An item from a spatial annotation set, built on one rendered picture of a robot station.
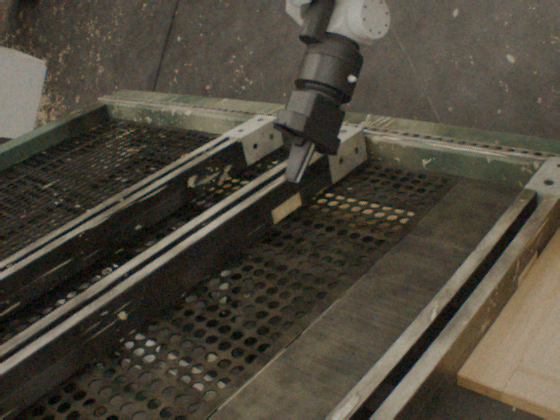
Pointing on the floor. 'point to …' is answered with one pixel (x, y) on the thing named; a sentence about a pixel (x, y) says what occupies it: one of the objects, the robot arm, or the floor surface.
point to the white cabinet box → (19, 91)
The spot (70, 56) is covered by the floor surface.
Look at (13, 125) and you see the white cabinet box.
